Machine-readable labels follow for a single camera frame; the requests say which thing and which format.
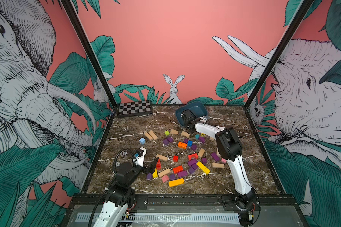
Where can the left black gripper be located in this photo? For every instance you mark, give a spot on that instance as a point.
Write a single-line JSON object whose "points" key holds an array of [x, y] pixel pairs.
{"points": [[151, 168]]}

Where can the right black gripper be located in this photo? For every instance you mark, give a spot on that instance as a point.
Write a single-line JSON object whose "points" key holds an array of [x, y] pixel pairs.
{"points": [[194, 117]]}

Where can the teal plastic storage bin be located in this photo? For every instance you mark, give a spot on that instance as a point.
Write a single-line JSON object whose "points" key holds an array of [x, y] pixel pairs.
{"points": [[197, 108]]}

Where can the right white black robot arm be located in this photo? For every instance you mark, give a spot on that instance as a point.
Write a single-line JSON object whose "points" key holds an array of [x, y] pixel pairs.
{"points": [[230, 149]]}

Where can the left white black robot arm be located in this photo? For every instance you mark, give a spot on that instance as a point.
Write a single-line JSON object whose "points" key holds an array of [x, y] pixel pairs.
{"points": [[118, 197]]}

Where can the purple bricks back left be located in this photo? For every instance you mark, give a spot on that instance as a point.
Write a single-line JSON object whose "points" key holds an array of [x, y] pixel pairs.
{"points": [[167, 141]]}

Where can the light blue cube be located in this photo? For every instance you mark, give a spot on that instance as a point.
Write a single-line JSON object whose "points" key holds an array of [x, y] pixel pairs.
{"points": [[142, 141]]}

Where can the red stacked brick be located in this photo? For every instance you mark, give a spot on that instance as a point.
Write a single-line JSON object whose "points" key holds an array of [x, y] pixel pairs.
{"points": [[158, 165]]}

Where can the natural wood brick middle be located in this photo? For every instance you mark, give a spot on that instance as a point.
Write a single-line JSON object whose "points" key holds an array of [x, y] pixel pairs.
{"points": [[161, 157]]}

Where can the upright yellow brick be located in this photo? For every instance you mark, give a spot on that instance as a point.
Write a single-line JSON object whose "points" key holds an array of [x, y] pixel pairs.
{"points": [[155, 174]]}

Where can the natural wood brick pair left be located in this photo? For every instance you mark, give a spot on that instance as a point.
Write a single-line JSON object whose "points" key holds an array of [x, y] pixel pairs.
{"points": [[151, 135]]}

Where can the orange brick centre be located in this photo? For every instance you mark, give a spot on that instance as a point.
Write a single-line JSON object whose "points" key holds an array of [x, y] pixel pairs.
{"points": [[182, 145]]}

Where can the natural wood brick front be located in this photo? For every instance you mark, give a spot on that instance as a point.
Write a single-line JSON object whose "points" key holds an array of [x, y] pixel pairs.
{"points": [[165, 172]]}

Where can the pink brick front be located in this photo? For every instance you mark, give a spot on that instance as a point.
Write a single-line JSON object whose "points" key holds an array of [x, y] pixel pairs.
{"points": [[165, 178]]}

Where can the natural wood brick upright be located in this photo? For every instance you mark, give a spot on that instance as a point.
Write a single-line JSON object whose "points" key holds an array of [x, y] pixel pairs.
{"points": [[201, 153]]}

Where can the red arch brick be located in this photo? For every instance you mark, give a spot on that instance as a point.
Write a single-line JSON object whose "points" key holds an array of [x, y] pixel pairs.
{"points": [[193, 156]]}

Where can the small red cube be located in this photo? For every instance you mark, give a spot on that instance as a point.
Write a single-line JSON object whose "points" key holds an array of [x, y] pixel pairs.
{"points": [[175, 158]]}

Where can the orange red brick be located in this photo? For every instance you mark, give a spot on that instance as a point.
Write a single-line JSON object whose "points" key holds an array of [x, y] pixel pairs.
{"points": [[177, 169]]}

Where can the long yellow brick front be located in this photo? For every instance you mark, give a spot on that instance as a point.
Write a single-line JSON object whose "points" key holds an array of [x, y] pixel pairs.
{"points": [[176, 182]]}

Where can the purple brick cluster centre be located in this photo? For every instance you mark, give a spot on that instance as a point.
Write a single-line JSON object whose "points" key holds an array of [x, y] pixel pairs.
{"points": [[192, 166]]}

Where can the angled yellow brick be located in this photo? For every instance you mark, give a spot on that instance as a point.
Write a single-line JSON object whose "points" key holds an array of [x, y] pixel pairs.
{"points": [[203, 168]]}

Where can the black white checkerboard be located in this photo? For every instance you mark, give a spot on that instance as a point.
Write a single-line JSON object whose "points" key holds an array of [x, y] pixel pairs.
{"points": [[134, 108]]}

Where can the natural wood brick right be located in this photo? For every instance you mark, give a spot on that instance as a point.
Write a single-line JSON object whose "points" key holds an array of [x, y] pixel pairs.
{"points": [[218, 165]]}

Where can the metal front rail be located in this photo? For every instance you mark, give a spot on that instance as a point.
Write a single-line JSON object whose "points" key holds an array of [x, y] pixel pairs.
{"points": [[228, 218]]}

